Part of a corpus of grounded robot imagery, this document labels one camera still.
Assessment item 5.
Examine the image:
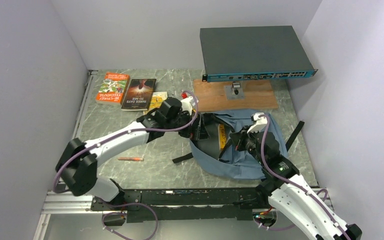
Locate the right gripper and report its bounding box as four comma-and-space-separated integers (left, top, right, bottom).
230, 124, 267, 166

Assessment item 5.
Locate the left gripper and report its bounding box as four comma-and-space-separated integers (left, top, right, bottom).
165, 110, 210, 141

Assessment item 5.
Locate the blue student backpack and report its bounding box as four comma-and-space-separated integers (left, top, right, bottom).
172, 109, 304, 180

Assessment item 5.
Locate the dark three days book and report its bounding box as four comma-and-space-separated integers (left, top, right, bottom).
120, 78, 157, 111

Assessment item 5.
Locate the orange blue treehouse book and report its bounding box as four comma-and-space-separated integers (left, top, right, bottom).
218, 124, 230, 150

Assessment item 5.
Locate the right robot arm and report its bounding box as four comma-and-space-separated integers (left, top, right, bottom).
229, 129, 363, 240

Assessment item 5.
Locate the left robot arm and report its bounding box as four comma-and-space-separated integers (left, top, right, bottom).
53, 94, 199, 210

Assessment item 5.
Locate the wooden board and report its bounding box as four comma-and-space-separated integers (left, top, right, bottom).
193, 79, 278, 112

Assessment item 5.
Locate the yellow teal paperback book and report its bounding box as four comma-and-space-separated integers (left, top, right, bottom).
143, 91, 168, 115

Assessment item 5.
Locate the orange pen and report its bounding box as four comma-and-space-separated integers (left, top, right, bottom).
117, 157, 144, 162

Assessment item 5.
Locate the orange green treehouse book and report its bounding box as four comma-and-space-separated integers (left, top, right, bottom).
95, 72, 130, 106

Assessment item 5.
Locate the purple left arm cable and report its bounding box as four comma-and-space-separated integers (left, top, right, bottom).
52, 90, 200, 240

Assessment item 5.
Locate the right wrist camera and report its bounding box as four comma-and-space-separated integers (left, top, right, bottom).
246, 112, 270, 134

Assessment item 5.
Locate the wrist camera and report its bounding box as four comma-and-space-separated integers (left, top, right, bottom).
246, 112, 270, 134
180, 96, 199, 115

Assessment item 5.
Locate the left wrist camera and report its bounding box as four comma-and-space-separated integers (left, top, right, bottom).
180, 96, 199, 115

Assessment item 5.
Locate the metal stand mount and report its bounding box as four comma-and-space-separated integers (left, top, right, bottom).
224, 81, 245, 100

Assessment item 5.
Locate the grey network switch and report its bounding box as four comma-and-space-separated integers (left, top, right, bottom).
199, 25, 318, 83

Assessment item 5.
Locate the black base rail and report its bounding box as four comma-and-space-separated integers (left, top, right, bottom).
90, 187, 270, 223

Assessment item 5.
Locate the aluminium side rail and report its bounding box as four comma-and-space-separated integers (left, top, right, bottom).
52, 69, 98, 193

